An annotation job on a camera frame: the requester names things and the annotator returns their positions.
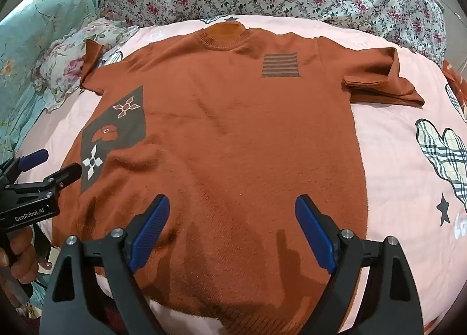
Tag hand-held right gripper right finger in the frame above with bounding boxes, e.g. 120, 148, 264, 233
294, 194, 424, 335

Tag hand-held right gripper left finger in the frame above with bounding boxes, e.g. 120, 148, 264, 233
43, 194, 170, 335

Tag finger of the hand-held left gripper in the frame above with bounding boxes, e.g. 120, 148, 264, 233
18, 163, 83, 199
0, 149, 50, 184

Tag orange knit sweater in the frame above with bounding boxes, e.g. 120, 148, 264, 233
51, 23, 426, 335

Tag person's left hand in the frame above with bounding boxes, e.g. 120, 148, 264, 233
0, 227, 41, 284

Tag ruffled floral pillow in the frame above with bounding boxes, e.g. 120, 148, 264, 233
34, 17, 141, 113

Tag pink printed blanket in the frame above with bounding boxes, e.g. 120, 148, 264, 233
22, 14, 467, 335

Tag teal floral bed sheet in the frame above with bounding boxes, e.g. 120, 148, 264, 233
0, 0, 110, 317

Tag orange patterned cloth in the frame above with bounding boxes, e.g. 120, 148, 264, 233
442, 59, 467, 84

